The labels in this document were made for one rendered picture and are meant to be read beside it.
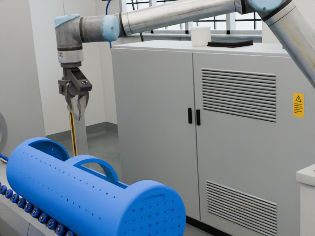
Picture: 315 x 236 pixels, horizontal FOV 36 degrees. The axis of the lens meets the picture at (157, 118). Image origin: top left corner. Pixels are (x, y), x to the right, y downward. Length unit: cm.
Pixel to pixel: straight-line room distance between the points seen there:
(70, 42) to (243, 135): 184
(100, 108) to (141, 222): 556
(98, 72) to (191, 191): 348
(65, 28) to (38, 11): 479
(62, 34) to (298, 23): 80
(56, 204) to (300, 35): 103
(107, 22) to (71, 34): 13
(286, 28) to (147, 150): 270
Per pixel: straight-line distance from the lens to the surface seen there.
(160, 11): 179
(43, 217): 204
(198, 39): 372
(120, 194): 151
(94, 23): 169
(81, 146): 254
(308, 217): 205
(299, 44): 166
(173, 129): 382
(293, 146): 305
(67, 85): 173
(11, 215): 234
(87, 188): 164
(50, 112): 663
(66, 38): 171
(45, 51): 653
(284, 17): 165
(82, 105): 177
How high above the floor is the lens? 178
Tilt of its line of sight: 13 degrees down
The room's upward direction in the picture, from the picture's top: 4 degrees counter-clockwise
